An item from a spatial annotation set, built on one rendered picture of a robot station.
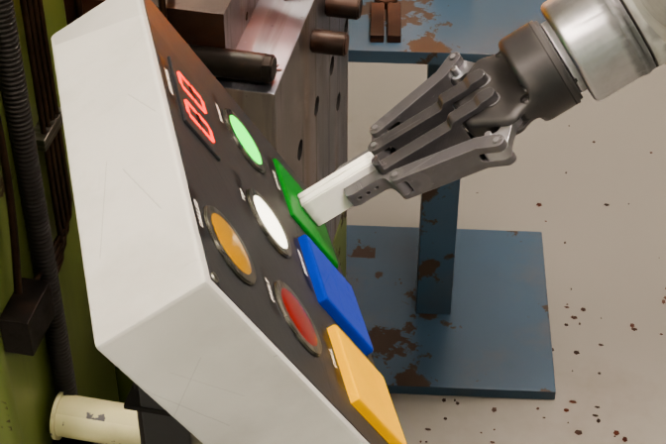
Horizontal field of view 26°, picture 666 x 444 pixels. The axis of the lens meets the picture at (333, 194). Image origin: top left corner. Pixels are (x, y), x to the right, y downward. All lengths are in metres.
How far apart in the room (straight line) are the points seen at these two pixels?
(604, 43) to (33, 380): 0.70
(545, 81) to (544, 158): 1.78
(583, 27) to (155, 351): 0.43
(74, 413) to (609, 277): 1.34
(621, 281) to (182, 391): 1.81
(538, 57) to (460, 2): 0.96
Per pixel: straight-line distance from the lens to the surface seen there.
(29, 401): 1.50
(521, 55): 1.12
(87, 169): 0.97
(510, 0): 2.08
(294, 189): 1.17
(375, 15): 2.01
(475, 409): 2.39
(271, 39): 1.55
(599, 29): 1.11
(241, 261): 0.90
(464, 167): 1.12
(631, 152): 2.94
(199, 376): 0.89
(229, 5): 1.49
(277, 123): 1.50
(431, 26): 2.01
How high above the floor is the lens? 1.77
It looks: 40 degrees down
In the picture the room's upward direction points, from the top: straight up
